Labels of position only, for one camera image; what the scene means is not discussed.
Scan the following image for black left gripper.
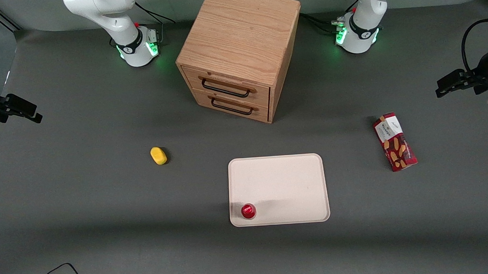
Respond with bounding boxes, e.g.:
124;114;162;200
434;45;488;98

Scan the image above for red cookie box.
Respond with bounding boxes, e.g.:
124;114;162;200
372;111;419;173

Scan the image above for beige plastic tray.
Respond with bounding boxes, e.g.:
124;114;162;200
227;152;331;227

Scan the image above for yellow sponge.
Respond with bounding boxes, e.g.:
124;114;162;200
150;146;169;166

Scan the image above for wooden two-drawer cabinet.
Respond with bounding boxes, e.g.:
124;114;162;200
174;0;305;127

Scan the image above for red cup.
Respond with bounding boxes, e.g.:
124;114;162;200
241;203;257;220

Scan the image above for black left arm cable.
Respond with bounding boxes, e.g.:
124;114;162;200
460;19;488;74

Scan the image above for black left base cables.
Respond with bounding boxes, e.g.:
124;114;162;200
299;0;361;38

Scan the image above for black right base cable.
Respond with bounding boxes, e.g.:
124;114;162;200
135;0;176;46

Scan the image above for black long drawer handle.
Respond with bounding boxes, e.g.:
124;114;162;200
198;74;257;100

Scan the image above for black short drawer handle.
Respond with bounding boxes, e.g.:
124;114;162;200
208;94;259;117

